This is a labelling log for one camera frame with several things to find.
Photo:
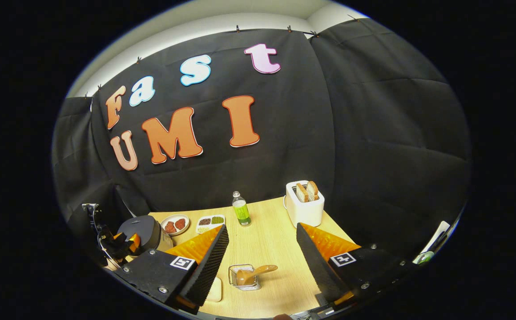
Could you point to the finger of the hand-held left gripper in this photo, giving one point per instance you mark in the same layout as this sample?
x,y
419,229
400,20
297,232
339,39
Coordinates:
x,y
134,243

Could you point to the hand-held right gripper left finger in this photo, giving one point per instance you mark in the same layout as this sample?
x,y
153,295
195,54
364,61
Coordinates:
x,y
207,266

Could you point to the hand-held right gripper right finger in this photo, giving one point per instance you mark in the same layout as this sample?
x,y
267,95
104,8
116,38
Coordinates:
x,y
318,266

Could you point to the black and silver rice cooker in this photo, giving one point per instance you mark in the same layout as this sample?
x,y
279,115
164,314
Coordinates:
x,y
149,229

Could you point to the wooden spoon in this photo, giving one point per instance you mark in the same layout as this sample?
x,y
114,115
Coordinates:
x,y
258,270

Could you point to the red meat slice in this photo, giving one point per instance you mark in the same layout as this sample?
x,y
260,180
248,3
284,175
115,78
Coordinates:
x,y
170,227
180,223

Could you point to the white divided dish of beans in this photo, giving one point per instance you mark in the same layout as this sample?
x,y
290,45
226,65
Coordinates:
x,y
210,222

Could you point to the round white plate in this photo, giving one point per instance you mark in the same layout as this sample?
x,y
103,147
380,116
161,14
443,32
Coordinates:
x,y
186,221

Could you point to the white toaster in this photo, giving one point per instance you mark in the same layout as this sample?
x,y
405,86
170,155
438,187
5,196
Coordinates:
x,y
304,213

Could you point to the green drink bottle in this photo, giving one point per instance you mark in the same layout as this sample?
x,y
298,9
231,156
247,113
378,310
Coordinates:
x,y
241,212

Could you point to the toasted bread slice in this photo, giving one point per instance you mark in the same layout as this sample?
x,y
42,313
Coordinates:
x,y
313,190
302,192

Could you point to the black backdrop cloth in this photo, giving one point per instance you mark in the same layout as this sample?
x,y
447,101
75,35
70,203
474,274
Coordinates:
x,y
373,133

